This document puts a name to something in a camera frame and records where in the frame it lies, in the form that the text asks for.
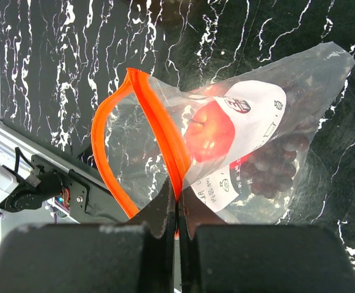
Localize red apple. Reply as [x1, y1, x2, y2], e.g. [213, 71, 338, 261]
[185, 101, 235, 162]

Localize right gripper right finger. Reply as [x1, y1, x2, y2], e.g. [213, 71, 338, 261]
[178, 188, 235, 292]

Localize clear orange-zipper bag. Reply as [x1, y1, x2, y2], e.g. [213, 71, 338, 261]
[91, 42, 355, 224]

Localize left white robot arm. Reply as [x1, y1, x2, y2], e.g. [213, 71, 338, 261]
[0, 147, 65, 216]

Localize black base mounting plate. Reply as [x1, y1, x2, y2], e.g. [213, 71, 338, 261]
[31, 151, 128, 223]

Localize purple grape bunch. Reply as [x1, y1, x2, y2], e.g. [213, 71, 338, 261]
[236, 75, 323, 199]

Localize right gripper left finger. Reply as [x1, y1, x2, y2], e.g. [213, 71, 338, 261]
[127, 178, 177, 292]

